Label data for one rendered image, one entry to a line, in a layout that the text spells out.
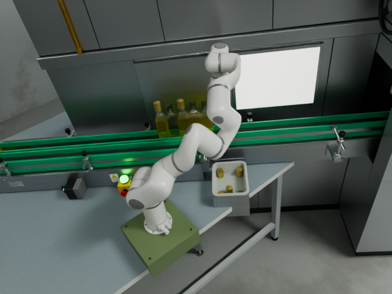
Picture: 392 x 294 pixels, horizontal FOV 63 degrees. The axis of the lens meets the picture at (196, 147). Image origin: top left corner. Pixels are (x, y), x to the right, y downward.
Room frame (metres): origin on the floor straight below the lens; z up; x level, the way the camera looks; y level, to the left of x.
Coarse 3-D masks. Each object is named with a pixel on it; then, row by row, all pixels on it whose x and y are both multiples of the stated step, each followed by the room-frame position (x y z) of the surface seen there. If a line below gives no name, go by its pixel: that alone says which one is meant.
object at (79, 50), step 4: (60, 0) 1.53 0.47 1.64; (60, 4) 1.53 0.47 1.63; (60, 8) 1.53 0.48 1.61; (64, 8) 1.54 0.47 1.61; (64, 12) 1.53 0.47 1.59; (64, 16) 1.53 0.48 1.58; (68, 20) 1.53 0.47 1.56; (68, 24) 1.53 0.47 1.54; (68, 28) 1.53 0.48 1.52; (72, 28) 1.54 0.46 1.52; (72, 32) 1.53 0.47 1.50; (72, 36) 1.53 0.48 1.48; (76, 40) 1.53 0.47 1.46; (76, 44) 1.53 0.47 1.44; (76, 48) 1.53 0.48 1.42; (80, 48) 1.54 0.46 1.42; (76, 52) 1.54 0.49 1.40; (80, 52) 1.53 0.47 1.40
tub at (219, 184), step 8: (216, 168) 1.18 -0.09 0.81; (224, 168) 1.18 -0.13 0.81; (232, 168) 1.17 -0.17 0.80; (216, 176) 1.16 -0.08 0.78; (224, 176) 1.16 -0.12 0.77; (232, 176) 1.15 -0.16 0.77; (216, 184) 1.10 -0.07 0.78; (224, 184) 1.10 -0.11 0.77; (232, 184) 1.09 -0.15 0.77; (240, 184) 1.08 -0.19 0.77; (216, 192) 1.05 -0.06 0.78; (224, 192) 1.05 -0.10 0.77; (240, 192) 0.97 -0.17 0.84
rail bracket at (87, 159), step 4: (80, 152) 1.26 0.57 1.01; (84, 152) 1.26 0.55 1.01; (84, 156) 1.25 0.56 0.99; (88, 156) 1.27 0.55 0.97; (84, 160) 1.25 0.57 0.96; (88, 160) 1.25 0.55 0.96; (84, 164) 1.22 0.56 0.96; (88, 164) 1.25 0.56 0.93; (84, 168) 1.20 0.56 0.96; (92, 168) 1.25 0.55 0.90
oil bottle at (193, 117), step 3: (189, 111) 1.34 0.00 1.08; (198, 111) 1.33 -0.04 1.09; (189, 114) 1.32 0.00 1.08; (192, 114) 1.31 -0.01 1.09; (195, 114) 1.30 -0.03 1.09; (198, 114) 1.31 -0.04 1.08; (189, 117) 1.31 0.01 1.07; (192, 117) 1.30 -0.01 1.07; (195, 117) 1.30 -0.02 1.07; (198, 117) 1.30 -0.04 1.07; (189, 120) 1.31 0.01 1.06; (192, 120) 1.30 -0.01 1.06; (195, 120) 1.30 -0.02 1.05; (198, 120) 1.30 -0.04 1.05; (192, 123) 1.30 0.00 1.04; (198, 123) 1.30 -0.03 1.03
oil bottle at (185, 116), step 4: (180, 116) 1.31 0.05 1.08; (184, 116) 1.31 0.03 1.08; (188, 116) 1.33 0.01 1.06; (180, 120) 1.31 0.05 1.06; (184, 120) 1.31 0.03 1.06; (188, 120) 1.31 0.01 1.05; (180, 124) 1.31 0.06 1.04; (184, 124) 1.31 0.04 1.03; (188, 124) 1.31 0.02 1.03; (180, 128) 1.31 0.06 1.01; (184, 128) 1.31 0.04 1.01; (180, 132) 1.31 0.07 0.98; (184, 132) 1.31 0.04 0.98
